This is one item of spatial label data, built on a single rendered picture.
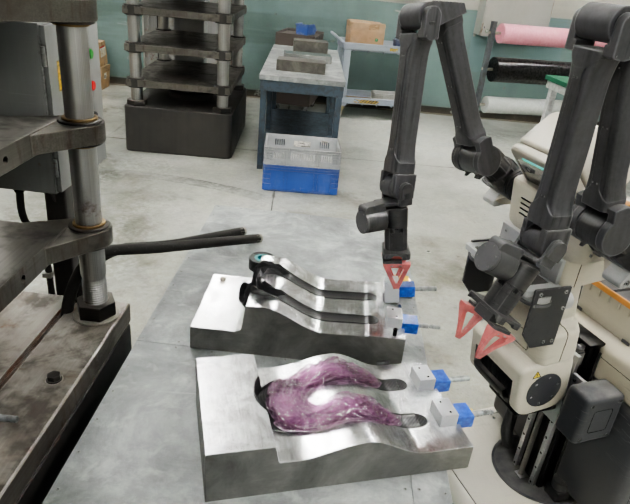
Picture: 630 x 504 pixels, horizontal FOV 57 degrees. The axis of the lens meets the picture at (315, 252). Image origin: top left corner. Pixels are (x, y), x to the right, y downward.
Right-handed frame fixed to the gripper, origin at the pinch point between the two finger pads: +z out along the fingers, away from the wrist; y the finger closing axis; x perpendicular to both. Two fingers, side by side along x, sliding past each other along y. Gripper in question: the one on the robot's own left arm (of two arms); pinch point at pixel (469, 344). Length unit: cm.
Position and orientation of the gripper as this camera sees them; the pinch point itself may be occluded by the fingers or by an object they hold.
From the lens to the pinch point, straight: 120.4
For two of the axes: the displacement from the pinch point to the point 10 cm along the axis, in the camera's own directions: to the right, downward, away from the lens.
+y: 3.4, 4.5, -8.3
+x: 8.0, 3.3, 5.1
